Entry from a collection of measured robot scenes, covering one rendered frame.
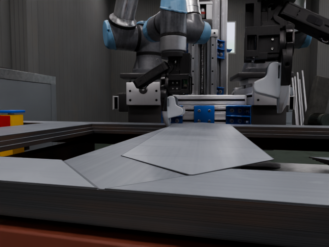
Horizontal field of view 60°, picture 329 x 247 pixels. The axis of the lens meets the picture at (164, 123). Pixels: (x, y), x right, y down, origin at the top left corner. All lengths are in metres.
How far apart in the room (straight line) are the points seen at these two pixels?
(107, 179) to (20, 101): 1.17
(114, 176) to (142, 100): 0.88
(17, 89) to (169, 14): 0.80
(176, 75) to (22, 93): 0.81
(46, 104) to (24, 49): 3.61
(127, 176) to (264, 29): 0.38
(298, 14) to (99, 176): 0.44
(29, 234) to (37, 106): 1.23
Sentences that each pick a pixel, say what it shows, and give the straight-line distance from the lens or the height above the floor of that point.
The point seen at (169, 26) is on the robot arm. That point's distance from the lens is 0.82.
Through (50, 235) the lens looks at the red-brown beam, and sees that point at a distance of 0.26.
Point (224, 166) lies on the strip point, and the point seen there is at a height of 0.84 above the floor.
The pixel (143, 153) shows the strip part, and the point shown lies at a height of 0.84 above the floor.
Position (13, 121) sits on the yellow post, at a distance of 1.03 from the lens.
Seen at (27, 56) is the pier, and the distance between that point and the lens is 5.07.
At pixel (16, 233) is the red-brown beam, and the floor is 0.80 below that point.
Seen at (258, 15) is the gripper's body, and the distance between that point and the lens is 0.57.
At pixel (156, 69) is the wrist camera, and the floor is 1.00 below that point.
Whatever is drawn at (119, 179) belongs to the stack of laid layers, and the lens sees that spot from 0.25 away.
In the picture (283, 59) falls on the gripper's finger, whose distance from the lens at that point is 0.53.
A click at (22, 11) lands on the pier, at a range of 5.24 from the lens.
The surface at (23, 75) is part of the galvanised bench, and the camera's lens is 1.42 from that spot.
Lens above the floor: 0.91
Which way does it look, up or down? 4 degrees down
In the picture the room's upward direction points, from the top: straight up
